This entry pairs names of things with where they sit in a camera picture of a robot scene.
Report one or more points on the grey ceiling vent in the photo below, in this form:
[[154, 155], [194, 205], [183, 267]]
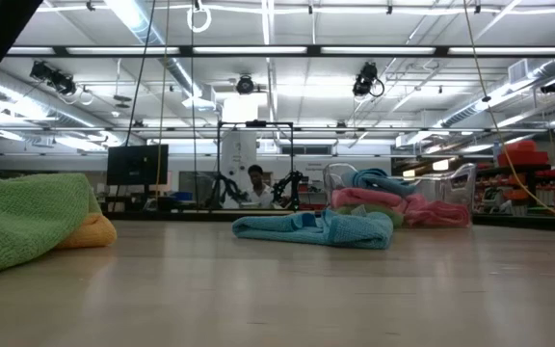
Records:
[[518, 71]]

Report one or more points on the dark ceiling disc fixture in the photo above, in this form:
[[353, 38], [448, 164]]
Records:
[[122, 98]]

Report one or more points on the green microfiber towel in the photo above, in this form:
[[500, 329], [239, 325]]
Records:
[[374, 212], [22, 217]]

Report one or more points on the black rig frame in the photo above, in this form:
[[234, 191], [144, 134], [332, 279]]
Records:
[[219, 144]]

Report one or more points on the orange microfiber towel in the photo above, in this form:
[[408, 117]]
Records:
[[89, 233]]

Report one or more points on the red stacked bins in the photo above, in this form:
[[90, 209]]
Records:
[[523, 156]]

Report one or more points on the blue crate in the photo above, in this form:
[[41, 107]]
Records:
[[181, 196]]

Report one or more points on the person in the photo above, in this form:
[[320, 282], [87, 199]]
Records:
[[258, 190]]

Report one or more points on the silver ceiling duct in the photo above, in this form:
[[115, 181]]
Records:
[[181, 72]]

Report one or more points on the white pillar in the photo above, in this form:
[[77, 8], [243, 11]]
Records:
[[239, 149]]

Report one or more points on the black distant robot arm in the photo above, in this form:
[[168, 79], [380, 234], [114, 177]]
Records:
[[227, 188], [289, 185]]

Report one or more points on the black shelf table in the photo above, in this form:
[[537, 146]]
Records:
[[530, 179]]

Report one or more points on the black ceiling device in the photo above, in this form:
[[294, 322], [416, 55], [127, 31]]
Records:
[[365, 79], [53, 77]]

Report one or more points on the blue microfiber towel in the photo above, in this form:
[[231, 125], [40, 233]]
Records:
[[378, 178], [335, 233]]

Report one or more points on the clear plastic bin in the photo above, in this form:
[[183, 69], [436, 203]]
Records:
[[456, 185]]

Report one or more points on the dark duct fixture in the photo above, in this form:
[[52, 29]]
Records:
[[552, 87]]

